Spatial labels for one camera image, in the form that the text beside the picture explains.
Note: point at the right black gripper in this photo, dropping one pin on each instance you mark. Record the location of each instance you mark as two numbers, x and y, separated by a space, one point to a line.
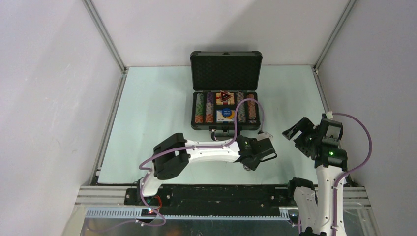
305 125

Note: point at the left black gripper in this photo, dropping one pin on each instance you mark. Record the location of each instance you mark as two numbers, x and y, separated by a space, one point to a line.
253 164

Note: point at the red card deck box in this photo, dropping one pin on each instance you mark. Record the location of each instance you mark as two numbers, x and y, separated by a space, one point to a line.
231 101

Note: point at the red triangular dealer button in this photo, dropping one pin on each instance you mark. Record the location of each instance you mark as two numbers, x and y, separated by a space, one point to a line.
225 96

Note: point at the black poker case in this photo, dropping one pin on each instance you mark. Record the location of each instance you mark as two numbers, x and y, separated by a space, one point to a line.
229 71

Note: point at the blue small blind button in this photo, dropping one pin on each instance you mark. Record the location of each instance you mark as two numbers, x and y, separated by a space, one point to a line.
226 112

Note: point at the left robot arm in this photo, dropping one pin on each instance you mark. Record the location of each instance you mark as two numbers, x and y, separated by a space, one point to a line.
172 155

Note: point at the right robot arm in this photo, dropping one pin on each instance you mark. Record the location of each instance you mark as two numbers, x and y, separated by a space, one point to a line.
320 206

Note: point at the brown chip row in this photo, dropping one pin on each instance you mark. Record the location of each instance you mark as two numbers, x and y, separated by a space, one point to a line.
252 115

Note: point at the blue card deck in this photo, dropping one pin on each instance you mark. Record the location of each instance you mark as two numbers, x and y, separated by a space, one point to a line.
220 119

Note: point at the blue orange chip row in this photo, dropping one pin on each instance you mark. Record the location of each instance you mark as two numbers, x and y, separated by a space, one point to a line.
241 110

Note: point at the purple blue chip row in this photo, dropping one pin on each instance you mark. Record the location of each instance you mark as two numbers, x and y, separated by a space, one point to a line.
209 107

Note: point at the green chip row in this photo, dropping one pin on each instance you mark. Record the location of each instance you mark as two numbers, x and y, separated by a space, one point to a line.
199 108

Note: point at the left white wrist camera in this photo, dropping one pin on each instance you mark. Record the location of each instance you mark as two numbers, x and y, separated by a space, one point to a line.
264 135

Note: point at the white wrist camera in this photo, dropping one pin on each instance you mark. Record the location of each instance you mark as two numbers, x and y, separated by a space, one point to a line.
264 135
328 115

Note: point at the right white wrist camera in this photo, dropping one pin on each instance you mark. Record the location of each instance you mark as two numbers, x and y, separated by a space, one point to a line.
328 115

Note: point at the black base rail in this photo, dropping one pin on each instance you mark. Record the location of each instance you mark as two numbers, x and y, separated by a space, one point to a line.
216 200

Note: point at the right aluminium frame post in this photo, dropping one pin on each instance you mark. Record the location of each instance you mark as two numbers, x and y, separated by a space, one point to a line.
334 33

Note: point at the aluminium frame post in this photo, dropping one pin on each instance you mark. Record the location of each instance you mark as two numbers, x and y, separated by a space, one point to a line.
334 33
105 35

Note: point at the left aluminium frame post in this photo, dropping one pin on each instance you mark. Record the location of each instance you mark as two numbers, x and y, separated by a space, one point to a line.
105 35

